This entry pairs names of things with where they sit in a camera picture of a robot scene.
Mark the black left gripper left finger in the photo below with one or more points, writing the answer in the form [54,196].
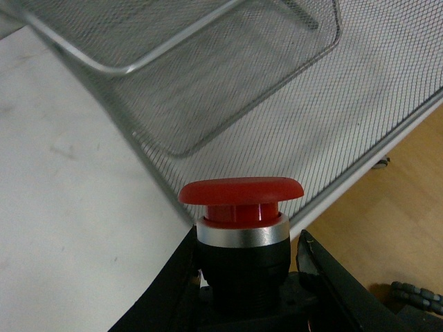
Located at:
[170,301]

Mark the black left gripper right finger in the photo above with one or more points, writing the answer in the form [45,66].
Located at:
[343,303]

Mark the red mushroom push button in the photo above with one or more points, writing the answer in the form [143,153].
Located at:
[243,239]

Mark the silver mesh three-tier rack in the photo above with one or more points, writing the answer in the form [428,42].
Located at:
[310,90]

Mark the grey caster wheel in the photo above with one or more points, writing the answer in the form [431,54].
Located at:
[384,162]

